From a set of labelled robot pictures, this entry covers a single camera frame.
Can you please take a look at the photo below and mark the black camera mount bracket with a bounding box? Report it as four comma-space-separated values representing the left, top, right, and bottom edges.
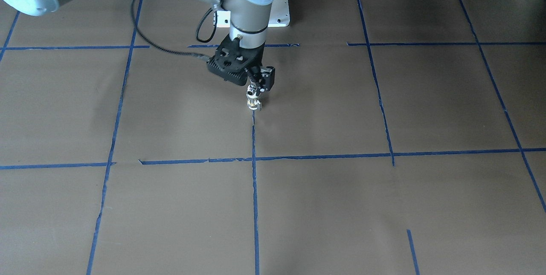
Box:
207, 35, 265, 86

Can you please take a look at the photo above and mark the chrome threaded angle valve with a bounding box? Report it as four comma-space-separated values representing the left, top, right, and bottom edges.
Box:
246, 84, 262, 110

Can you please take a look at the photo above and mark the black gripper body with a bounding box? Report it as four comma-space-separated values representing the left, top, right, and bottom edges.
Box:
251, 67, 276, 93

